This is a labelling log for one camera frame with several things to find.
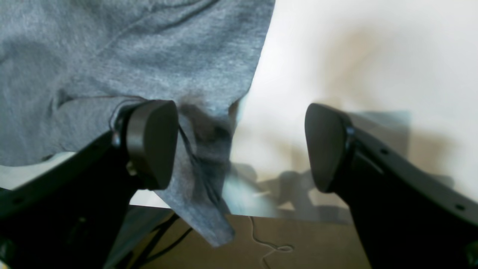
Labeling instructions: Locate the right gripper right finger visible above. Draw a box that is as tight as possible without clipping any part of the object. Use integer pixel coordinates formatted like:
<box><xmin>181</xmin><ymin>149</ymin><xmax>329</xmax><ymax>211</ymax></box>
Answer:
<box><xmin>304</xmin><ymin>103</ymin><xmax>478</xmax><ymax>269</ymax></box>

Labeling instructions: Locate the grey t-shirt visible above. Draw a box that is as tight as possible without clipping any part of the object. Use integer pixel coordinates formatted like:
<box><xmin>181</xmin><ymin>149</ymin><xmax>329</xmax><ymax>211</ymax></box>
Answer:
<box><xmin>0</xmin><ymin>0</ymin><xmax>275</xmax><ymax>247</ymax></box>

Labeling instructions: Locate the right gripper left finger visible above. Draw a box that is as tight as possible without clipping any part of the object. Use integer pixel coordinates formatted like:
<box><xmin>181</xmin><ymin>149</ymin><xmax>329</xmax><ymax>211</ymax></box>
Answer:
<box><xmin>0</xmin><ymin>100</ymin><xmax>179</xmax><ymax>269</ymax></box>

